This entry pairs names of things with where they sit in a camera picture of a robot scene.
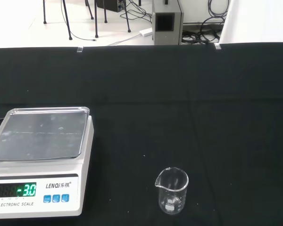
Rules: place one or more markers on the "black tripod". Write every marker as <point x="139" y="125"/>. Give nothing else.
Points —
<point x="68" y="30"/>
<point x="96" y="26"/>

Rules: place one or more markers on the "pale board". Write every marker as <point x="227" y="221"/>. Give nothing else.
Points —
<point x="257" y="21"/>

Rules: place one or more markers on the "clear cloth clip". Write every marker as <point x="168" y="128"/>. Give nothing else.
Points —
<point x="80" y="49"/>
<point x="217" y="46"/>

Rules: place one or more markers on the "white electronic balance steel pan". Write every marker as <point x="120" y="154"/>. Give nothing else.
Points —
<point x="37" y="164"/>

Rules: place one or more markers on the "black equipment box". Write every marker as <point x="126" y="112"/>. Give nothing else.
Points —
<point x="110" y="5"/>

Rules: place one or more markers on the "white power strip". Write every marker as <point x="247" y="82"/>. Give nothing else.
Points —
<point x="146" y="32"/>

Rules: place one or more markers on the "grey metal cabinet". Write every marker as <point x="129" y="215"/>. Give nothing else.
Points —
<point x="160" y="35"/>

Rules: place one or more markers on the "black bench cloth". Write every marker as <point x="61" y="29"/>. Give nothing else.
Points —
<point x="155" y="106"/>

